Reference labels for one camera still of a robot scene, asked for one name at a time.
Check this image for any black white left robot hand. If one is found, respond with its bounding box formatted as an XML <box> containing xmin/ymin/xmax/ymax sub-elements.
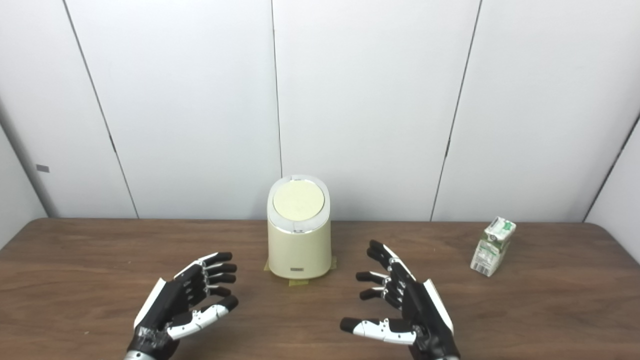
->
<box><xmin>125</xmin><ymin>251</ymin><xmax>239</xmax><ymax>359</ymax></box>

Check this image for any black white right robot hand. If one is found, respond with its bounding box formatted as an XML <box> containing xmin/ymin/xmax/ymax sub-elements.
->
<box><xmin>340</xmin><ymin>240</ymin><xmax>461</xmax><ymax>360</ymax></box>

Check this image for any green white milk carton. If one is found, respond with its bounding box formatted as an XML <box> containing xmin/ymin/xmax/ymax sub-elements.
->
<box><xmin>470</xmin><ymin>216</ymin><xmax>517</xmax><ymax>277</ymax></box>

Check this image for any cream-colored round bin lid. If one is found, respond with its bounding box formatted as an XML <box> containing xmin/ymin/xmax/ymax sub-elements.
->
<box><xmin>272</xmin><ymin>180</ymin><xmax>326</xmax><ymax>222</ymax></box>

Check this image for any cream-colored bin body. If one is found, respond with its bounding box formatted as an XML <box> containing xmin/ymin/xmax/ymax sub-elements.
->
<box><xmin>266</xmin><ymin>174</ymin><xmax>333</xmax><ymax>280</ymax></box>

